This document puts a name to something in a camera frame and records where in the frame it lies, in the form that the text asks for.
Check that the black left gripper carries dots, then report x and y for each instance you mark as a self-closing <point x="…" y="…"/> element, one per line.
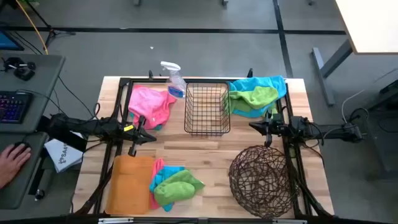
<point x="135" y="133"/>

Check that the black backlit keyboard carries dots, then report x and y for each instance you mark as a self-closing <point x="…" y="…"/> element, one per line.
<point x="12" y="107"/>

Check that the orange tray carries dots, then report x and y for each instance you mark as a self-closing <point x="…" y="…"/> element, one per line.
<point x="129" y="186"/>

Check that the small pink microfiber towel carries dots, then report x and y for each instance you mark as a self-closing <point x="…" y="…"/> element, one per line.
<point x="157" y="165"/>

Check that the brown woven round basket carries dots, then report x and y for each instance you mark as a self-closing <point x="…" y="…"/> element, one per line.
<point x="261" y="183"/>

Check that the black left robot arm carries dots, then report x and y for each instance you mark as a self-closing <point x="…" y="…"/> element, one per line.
<point x="93" y="126"/>

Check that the computer monitor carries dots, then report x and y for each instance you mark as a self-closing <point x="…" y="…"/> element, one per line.
<point x="7" y="42"/>

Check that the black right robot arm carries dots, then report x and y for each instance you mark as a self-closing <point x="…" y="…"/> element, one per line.
<point x="326" y="129"/>

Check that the grey mouse shelf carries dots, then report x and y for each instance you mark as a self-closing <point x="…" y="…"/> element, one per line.
<point x="18" y="196"/>

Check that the grey furniture foot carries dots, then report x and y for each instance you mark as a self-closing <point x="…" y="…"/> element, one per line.
<point x="224" y="2"/>
<point x="137" y="2"/>

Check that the person's hand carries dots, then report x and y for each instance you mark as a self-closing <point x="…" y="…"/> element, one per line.
<point x="11" y="165"/>

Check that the black tripod stand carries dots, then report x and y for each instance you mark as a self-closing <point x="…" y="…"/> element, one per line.
<point x="46" y="25"/>

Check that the large pink microfiber towel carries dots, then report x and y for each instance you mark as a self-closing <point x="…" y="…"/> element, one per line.
<point x="149" y="104"/>

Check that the silver metal bracket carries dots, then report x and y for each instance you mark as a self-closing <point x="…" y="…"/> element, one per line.
<point x="115" y="220"/>
<point x="289" y="221"/>

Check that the teal microfiber towel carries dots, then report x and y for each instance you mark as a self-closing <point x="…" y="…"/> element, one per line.
<point x="158" y="127"/>

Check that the green microfiber towel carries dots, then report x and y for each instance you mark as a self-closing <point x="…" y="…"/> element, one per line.
<point x="258" y="98"/>
<point x="177" y="189"/>

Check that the black computer mouse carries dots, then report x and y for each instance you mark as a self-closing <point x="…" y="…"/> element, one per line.
<point x="21" y="144"/>

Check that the black frame clamp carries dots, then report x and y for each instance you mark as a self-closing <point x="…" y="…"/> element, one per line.
<point x="151" y="75"/>
<point x="250" y="73"/>

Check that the clear spray bottle blue label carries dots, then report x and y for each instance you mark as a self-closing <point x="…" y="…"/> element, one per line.
<point x="175" y="84"/>

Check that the blue microfiber towel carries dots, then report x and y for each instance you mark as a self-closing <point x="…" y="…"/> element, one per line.
<point x="169" y="171"/>
<point x="248" y="82"/>

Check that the white table top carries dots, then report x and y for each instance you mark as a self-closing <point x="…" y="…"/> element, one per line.
<point x="370" y="25"/>

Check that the black metal table frame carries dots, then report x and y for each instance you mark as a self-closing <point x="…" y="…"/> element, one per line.
<point x="146" y="80"/>

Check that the black desk clamp mount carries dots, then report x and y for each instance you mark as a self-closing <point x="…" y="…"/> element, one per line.
<point x="21" y="71"/>

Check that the black equipment stand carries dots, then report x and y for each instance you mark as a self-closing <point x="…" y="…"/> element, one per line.
<point x="388" y="93"/>

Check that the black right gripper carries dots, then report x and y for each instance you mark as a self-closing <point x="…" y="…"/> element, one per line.
<point x="280" y="127"/>

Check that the black round knob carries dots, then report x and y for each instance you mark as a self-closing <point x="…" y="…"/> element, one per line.
<point x="39" y="194"/>

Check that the grey table leg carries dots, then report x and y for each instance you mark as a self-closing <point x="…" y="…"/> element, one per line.
<point x="323" y="81"/>

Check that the grey desk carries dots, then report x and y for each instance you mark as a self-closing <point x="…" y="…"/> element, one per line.
<point x="40" y="84"/>

